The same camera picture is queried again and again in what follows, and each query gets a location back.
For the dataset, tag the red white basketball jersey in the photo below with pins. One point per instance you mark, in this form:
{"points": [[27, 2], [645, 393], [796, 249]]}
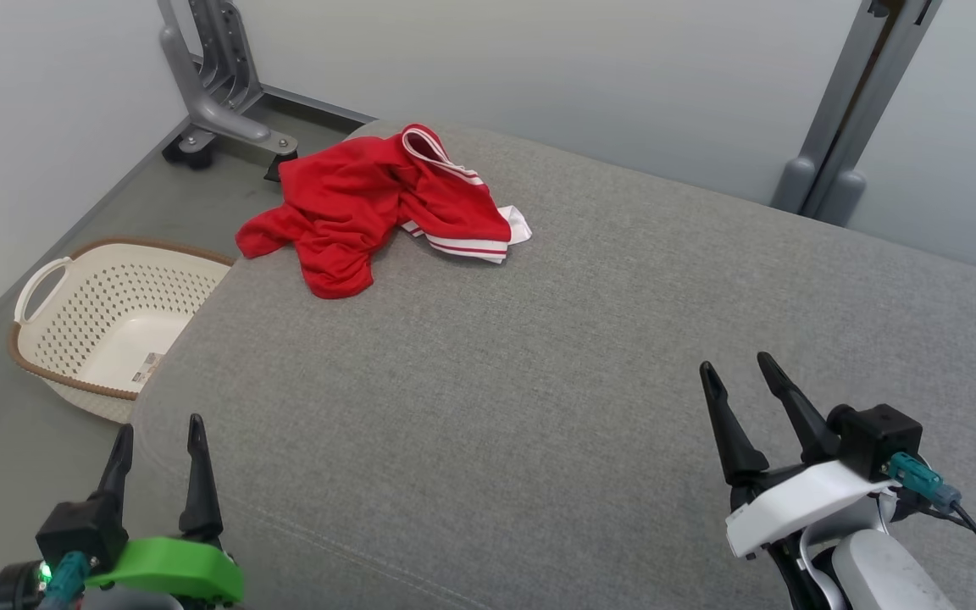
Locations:
{"points": [[352, 212]]}

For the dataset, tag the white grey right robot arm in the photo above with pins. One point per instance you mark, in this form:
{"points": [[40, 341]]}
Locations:
{"points": [[886, 572]]}

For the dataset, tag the grey metal stand with casters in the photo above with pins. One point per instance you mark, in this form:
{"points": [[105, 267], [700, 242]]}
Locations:
{"points": [[213, 93]]}

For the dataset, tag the cream perforated laundry basket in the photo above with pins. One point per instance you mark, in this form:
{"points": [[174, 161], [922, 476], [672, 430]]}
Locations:
{"points": [[107, 330]]}

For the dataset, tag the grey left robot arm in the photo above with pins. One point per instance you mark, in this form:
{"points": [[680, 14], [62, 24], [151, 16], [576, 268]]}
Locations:
{"points": [[13, 589]]}

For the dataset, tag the grey metal post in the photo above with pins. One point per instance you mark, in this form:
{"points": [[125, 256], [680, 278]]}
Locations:
{"points": [[852, 110]]}

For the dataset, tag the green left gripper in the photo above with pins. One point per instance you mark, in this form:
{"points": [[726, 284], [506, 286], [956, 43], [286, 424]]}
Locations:
{"points": [[174, 568]]}

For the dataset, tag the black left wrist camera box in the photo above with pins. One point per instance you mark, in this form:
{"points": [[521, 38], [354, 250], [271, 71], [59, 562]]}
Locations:
{"points": [[81, 529]]}

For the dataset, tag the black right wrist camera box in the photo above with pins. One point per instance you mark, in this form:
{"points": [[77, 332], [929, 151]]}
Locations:
{"points": [[873, 436]]}

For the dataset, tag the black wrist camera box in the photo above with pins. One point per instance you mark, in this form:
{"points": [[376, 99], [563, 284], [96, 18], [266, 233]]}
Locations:
{"points": [[81, 529], [873, 436]]}

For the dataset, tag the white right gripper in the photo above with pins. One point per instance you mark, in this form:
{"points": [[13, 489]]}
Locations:
{"points": [[801, 504]]}

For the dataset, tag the paper sticker in basket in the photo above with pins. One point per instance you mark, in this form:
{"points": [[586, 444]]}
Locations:
{"points": [[147, 369]]}

